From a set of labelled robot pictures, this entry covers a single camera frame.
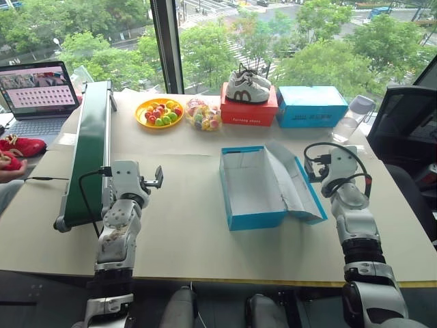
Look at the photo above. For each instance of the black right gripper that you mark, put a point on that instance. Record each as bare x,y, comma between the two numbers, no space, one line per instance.
321,167

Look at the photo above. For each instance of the red toy fruit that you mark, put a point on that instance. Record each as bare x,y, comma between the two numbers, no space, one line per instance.
150,117
178,110

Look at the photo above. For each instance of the red shoe box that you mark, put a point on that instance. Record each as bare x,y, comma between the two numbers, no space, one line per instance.
247,114

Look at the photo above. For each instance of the clear plastic bag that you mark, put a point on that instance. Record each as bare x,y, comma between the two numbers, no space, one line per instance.
82,80

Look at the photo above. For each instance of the grey laptop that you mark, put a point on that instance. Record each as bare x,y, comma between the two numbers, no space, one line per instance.
35,92

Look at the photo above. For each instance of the yellow toy fruit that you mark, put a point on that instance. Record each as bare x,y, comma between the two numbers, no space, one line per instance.
170,103

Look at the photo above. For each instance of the green toy fruit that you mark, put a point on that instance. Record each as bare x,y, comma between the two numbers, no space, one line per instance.
166,119
173,116

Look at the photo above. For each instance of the green conveyor belt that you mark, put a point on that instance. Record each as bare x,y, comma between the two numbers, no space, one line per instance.
89,150

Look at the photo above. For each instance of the dark window frame post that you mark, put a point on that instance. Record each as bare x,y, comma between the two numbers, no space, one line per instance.
167,44

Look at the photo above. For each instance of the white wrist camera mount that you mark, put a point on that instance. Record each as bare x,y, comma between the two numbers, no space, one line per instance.
343,160
125,174

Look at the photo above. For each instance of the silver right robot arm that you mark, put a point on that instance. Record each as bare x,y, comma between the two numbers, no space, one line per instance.
358,225

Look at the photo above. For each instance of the red shoe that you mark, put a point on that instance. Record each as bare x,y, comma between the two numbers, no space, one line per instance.
29,145
9,163

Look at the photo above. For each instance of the blue shoe box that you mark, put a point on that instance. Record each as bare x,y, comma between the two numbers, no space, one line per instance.
259,191
309,106

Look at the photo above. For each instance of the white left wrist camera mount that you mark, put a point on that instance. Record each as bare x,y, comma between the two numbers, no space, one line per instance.
125,174

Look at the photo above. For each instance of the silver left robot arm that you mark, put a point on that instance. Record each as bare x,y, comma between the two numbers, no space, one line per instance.
116,218

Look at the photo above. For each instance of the person's bare hand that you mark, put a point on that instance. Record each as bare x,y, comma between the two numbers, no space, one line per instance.
13,173

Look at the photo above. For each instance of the black office chair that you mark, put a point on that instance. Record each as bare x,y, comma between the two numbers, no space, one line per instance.
403,130

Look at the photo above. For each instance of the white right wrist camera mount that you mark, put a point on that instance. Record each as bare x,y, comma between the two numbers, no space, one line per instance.
343,160

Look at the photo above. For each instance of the clear bag of toy fruit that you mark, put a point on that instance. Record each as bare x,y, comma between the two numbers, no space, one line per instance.
203,116

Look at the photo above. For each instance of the person's grey clothed leg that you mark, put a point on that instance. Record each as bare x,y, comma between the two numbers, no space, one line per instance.
8,196

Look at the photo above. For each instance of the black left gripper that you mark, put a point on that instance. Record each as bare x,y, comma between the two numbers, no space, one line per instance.
147,182

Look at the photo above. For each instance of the yellow plate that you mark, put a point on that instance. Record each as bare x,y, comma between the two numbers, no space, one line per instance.
141,119

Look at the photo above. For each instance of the clear water bottle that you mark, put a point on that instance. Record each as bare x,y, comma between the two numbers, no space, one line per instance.
351,119

